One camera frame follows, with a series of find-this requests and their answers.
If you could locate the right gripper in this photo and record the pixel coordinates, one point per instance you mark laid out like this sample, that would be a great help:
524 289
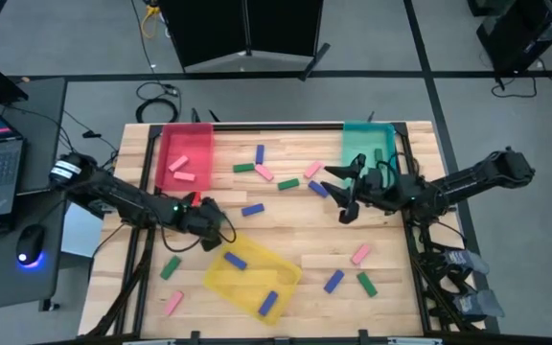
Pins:
376 189

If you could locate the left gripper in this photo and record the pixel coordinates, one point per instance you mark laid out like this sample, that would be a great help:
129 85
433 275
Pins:
209 220

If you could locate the blue wooden block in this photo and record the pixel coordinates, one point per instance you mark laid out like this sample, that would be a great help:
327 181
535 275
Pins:
259 154
253 210
235 260
334 281
268 303
317 190

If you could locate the pink wooden block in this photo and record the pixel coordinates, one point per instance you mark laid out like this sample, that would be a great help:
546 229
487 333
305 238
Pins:
264 172
173 303
184 176
313 169
360 254
178 163

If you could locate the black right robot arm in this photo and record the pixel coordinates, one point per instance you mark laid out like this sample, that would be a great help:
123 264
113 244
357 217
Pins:
472 177

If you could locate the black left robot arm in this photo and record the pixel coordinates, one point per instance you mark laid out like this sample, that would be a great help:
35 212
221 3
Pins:
122 201

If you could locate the teal translucent plastic bin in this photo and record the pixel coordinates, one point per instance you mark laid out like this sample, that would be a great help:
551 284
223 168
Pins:
362 139

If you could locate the yellow translucent plastic bin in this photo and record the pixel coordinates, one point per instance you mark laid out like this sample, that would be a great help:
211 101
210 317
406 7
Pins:
252 282

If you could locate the red translucent plastic bin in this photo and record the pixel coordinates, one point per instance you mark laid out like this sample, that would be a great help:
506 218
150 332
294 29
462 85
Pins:
194 144

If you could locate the pale flat sheet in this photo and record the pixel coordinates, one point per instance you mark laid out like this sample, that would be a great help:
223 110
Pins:
82 235

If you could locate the clear plastic bag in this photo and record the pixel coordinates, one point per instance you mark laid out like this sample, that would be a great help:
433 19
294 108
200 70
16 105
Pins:
470 261
482 304

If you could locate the black computer mouse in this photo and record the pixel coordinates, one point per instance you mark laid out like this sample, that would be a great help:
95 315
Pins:
29 242

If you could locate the black folding partition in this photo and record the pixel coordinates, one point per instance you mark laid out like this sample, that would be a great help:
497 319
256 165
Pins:
218 29

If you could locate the grey side desk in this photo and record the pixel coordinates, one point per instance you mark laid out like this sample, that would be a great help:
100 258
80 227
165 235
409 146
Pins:
41 124

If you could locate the black equipment cabinet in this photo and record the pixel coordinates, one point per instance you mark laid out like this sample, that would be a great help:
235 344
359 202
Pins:
520 33

